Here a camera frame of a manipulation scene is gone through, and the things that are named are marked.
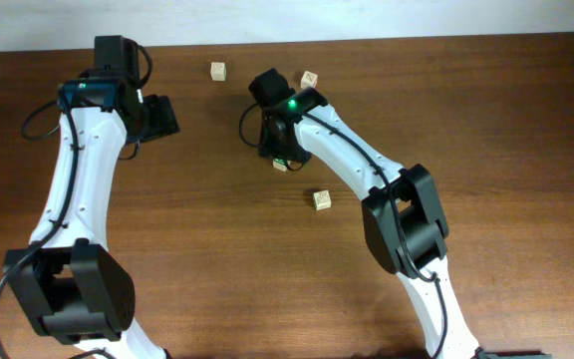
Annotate wooden block green letter R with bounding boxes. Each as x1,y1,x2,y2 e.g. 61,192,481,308
272,159,288,172

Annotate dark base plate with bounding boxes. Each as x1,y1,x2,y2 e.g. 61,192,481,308
474,351,553,359

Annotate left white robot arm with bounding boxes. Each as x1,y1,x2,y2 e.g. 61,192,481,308
3,80,179,358

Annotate wooden block red side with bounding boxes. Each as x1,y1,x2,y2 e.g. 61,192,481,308
300,71,318,89

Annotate plain wooden block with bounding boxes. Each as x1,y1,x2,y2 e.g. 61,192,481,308
313,190,332,210

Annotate far wooden block green side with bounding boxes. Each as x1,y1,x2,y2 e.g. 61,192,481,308
210,62,227,82

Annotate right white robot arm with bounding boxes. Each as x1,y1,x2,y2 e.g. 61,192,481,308
252,88,479,358

